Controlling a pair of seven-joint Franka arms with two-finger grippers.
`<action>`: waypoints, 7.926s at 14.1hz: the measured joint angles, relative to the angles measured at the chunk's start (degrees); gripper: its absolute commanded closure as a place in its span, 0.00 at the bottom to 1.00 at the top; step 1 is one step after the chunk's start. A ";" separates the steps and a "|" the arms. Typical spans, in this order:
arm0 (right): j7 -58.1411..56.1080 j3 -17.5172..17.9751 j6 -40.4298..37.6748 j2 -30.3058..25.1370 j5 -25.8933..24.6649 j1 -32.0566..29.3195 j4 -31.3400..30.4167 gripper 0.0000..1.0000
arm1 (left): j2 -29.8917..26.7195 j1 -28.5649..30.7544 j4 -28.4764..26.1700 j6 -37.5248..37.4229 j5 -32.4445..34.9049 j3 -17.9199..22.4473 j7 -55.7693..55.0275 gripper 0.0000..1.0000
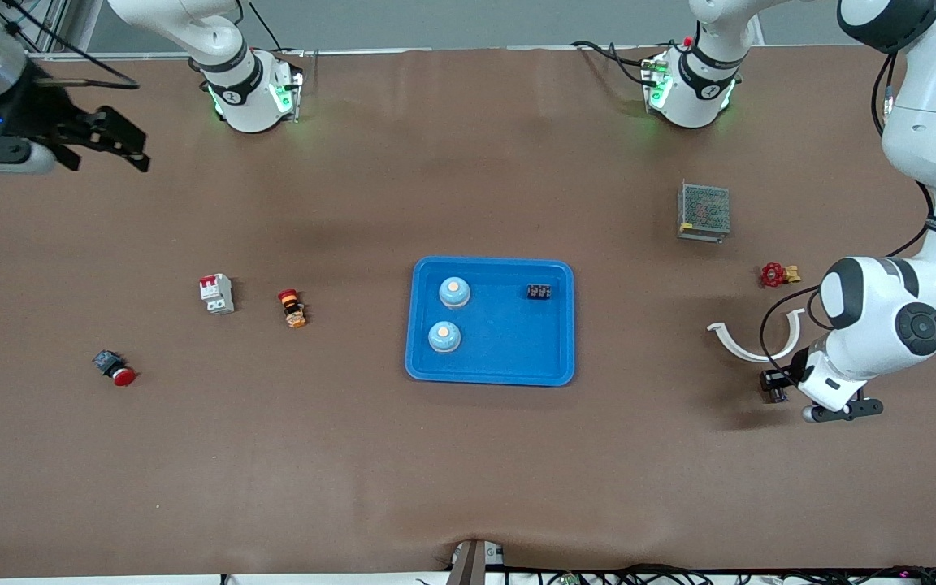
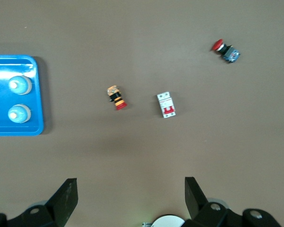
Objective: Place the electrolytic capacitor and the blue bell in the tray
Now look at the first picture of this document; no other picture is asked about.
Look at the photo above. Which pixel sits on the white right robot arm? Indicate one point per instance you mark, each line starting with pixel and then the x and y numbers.
pixel 244 97

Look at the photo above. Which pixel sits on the white circuit breaker red switch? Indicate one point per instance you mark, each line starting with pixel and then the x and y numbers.
pixel 218 294

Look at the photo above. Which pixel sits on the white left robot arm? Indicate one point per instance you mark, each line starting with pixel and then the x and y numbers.
pixel 882 317

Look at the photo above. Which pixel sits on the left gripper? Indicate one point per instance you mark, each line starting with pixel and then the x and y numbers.
pixel 788 377

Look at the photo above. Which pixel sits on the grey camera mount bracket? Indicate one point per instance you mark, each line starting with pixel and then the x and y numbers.
pixel 474 565

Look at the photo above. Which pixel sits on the blue plastic tray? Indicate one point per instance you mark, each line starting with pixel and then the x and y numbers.
pixel 500 349

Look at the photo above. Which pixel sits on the metal mesh power supply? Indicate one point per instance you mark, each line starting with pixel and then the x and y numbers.
pixel 704 210

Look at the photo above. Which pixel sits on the white curved plastic clamp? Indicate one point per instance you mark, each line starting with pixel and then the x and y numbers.
pixel 732 345

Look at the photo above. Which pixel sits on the blue bell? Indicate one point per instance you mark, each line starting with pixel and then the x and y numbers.
pixel 454 292
pixel 444 336

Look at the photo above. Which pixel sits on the red orange emergency stop button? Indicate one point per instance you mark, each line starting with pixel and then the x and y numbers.
pixel 292 309

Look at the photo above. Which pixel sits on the red push button black body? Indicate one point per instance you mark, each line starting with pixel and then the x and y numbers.
pixel 114 370

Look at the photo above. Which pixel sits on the brown table mat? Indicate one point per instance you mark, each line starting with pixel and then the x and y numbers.
pixel 468 455

